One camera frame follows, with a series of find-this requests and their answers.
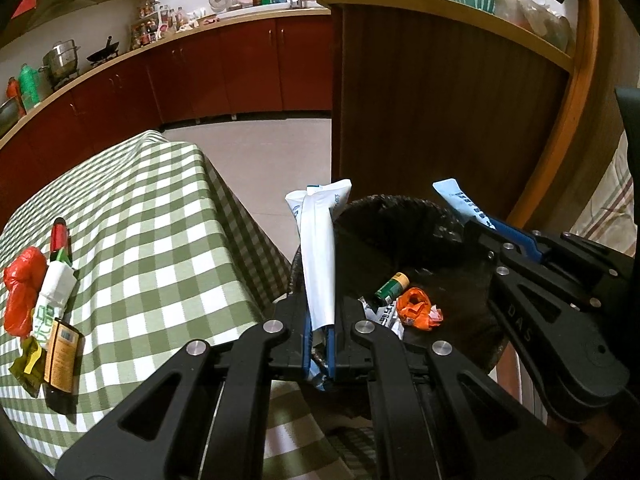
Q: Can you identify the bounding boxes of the green bottle with yellow label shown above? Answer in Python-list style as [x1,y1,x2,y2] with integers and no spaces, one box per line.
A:
[375,272,410,306]

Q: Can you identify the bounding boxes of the yellow green wrapper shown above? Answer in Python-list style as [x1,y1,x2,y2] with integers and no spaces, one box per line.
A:
[8,336,47,398]

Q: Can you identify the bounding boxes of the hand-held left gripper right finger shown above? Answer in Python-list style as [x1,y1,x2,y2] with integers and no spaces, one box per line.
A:
[325,296,588,480]

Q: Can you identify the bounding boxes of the green thermos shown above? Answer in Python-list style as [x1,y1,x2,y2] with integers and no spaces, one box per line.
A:
[19,63,41,111]

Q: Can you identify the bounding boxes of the brown wooden counter cabinet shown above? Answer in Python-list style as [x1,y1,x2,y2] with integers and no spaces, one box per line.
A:
[316,0,576,241]

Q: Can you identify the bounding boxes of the clear plastic containers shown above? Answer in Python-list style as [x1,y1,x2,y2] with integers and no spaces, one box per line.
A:
[495,0,571,51]

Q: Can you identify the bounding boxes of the black bin with liner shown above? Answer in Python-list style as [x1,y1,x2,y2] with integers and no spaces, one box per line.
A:
[287,194,508,376]

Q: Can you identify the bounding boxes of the red thermos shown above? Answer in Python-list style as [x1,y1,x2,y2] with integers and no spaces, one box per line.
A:
[6,76,25,111]

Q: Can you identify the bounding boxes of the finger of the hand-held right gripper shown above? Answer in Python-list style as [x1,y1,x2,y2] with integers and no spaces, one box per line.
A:
[464,219,603,392]
[486,216,633,295]

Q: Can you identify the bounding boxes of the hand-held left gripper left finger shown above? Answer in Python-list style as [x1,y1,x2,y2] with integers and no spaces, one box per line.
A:
[55,295,313,480]

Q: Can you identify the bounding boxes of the red plastic bag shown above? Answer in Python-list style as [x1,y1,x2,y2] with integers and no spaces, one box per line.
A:
[2,246,48,336]

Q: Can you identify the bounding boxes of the striped beige cloth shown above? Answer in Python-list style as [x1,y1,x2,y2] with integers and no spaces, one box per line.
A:
[570,135,636,256]

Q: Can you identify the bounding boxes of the steel steamer pot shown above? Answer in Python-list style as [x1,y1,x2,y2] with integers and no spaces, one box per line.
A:
[41,40,82,81]

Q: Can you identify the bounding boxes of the grey metal pot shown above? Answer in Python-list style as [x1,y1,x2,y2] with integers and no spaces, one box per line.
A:
[0,97,21,133]

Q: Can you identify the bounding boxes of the white pack with green print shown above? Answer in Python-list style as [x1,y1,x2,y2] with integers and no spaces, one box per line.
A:
[32,249,79,348]

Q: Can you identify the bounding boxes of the white tube with teal end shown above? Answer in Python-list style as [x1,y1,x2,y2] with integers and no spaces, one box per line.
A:
[285,178,353,393]

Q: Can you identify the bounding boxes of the black wok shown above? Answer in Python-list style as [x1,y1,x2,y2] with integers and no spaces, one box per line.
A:
[86,36,121,63]

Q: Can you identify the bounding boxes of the dark bottle with red label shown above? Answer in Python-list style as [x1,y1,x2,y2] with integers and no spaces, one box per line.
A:
[50,217,73,266]

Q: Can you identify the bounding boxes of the red lower cabinets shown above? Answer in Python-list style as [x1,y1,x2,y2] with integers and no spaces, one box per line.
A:
[0,12,333,221]

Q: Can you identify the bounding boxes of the green checked tablecloth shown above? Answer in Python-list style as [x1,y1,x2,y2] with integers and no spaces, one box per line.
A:
[0,130,381,480]

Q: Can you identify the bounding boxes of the group of spice bottles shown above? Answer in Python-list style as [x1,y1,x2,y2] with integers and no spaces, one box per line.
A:
[129,0,221,51]

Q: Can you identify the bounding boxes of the brown bottle with orange label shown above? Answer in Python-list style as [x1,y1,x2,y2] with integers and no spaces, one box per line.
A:
[42,317,86,413]

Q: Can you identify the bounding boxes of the white printed foil bag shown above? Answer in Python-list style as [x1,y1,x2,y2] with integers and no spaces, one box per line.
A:
[357,296,406,341]

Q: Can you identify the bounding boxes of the light blue tube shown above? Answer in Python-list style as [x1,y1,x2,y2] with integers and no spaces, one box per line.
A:
[432,178,498,231]

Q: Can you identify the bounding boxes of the orange plastic bag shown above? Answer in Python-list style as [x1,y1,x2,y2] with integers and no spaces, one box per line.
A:
[396,287,444,332]

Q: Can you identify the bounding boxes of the wooden door frame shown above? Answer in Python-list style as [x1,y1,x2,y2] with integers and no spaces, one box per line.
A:
[505,0,626,241]

